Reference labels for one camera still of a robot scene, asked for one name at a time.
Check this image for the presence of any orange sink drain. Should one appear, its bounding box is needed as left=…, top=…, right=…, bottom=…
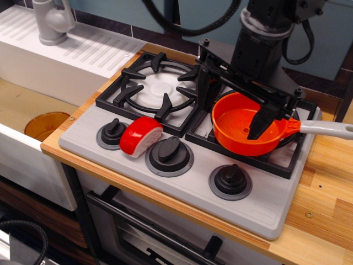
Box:
left=24, top=112, right=70, bottom=142

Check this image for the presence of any black oven door handle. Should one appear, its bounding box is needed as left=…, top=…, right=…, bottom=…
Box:
left=87, top=191, right=223, bottom=264

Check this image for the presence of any black left burner grate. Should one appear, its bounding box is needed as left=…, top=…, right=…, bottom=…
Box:
left=95, top=52, right=199, bottom=137

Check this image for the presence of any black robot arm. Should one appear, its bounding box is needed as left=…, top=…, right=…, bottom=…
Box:
left=195, top=1, right=325, bottom=140

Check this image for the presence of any black stove knob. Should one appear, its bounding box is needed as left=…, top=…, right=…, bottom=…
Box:
left=145, top=136, right=194, bottom=178
left=208, top=164, right=253, bottom=201
left=96, top=118, right=127, bottom=151

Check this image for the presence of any grey toy stove top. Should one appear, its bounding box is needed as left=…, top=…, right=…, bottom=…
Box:
left=58, top=51, right=323, bottom=240

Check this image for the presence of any black middle stove knob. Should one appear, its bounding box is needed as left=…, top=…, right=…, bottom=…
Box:
left=145, top=136, right=194, bottom=178

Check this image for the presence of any white toy sink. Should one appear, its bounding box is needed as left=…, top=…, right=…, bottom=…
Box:
left=1, top=5, right=145, bottom=211

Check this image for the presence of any black cable bottom left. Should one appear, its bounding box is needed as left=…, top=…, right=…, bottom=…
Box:
left=0, top=220, right=49, bottom=265

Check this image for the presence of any black right burner grate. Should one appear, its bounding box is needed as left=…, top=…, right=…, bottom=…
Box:
left=185, top=108, right=315, bottom=179

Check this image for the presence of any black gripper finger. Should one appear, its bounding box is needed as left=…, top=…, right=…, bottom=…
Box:
left=247, top=104, right=277, bottom=140
left=197, top=67, right=211, bottom=110

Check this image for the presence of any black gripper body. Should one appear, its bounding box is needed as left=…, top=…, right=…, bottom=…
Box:
left=196, top=39, right=306, bottom=119

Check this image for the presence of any grey toy faucet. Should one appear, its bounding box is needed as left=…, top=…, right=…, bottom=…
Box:
left=32, top=0, right=76, bottom=46

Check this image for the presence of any toy oven door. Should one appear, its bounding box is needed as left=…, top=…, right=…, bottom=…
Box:
left=86, top=186, right=273, bottom=264

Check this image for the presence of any black left stove knob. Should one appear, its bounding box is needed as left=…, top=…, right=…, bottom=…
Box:
left=96, top=118, right=127, bottom=151

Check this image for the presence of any black braided cable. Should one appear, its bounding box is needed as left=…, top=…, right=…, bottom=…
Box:
left=140, top=0, right=243, bottom=37

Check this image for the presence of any orange pot with grey handle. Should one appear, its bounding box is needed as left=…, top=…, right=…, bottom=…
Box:
left=211, top=92, right=352, bottom=156

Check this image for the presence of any black right stove knob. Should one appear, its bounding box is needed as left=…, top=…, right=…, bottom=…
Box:
left=208, top=164, right=253, bottom=201

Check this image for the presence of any red and white toy food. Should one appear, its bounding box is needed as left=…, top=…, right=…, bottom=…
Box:
left=120, top=116, right=163, bottom=158

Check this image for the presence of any black burner grate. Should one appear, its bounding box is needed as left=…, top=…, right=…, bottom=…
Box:
left=95, top=52, right=199, bottom=137
left=185, top=108, right=315, bottom=179

